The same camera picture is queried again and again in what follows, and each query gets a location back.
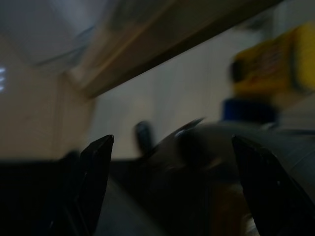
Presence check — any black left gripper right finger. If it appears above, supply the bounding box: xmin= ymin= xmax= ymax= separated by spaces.
xmin=231 ymin=135 xmax=315 ymax=236

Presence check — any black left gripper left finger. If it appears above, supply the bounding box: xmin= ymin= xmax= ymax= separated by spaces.
xmin=73 ymin=134 xmax=115 ymax=236

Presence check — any yellow box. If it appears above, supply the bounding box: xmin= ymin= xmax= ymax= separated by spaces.
xmin=231 ymin=23 xmax=315 ymax=95

